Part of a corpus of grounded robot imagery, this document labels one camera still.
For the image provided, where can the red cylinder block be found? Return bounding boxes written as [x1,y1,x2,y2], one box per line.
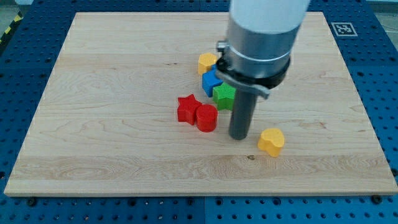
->
[196,104,218,133]

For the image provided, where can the light wooden board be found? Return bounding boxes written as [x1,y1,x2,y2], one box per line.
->
[4,12,397,197]

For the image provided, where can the blue block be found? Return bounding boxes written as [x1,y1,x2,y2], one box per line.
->
[201,65,223,98]

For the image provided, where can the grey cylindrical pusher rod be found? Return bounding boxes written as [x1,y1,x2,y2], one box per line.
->
[229,90,257,140]

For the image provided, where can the yellow heart block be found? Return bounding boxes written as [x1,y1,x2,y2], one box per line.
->
[257,128,285,157]

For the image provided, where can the yellow hexagon block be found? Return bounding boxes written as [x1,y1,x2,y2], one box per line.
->
[198,52,218,75]

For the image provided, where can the black and white fiducial tag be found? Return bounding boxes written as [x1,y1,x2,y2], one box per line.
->
[331,22,358,37]

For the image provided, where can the green star block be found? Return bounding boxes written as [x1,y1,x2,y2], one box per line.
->
[213,82,236,111]

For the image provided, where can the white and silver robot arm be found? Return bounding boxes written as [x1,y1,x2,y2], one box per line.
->
[216,0,310,98]

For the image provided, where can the red star block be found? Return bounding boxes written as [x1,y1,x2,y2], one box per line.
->
[177,94,202,125]

